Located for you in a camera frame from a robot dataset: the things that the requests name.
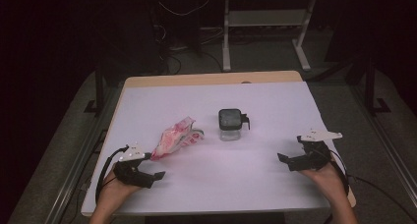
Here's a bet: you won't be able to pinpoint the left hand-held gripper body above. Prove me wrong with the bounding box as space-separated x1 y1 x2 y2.
112 143 155 190

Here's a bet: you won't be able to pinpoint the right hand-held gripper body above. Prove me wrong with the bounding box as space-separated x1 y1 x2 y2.
287 129 343 172

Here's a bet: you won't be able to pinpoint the red and white seasoning bag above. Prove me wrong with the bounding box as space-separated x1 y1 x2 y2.
150 116 206 161

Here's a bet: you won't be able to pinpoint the clear jar with black lid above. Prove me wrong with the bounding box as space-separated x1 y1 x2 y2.
217 108 251 142

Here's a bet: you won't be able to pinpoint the person's left hand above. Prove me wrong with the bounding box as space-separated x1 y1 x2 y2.
96 170 143 212

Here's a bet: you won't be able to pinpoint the person's right hand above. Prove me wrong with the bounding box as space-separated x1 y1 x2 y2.
299 161 347 199

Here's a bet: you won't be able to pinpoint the white paper sheet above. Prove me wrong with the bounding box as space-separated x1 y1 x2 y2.
82 81 340 216

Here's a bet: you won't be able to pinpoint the black metal stand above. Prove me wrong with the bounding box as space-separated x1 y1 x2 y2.
363 56 392 116

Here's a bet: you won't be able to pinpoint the light wooden table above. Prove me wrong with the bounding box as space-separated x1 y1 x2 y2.
80 70 357 217

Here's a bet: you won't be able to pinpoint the aluminium floor rail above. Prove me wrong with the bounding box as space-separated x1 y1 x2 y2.
43 85 123 224
347 83 417 198

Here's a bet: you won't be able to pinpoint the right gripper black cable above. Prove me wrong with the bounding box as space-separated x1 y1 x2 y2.
328 150 417 223

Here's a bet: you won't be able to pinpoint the black floor cables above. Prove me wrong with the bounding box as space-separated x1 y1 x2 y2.
159 48 224 76

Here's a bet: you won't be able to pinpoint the white metal desk frame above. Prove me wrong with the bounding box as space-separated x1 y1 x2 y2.
221 0 318 72

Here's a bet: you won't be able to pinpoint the white hanging cable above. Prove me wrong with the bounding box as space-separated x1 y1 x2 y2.
158 0 210 18

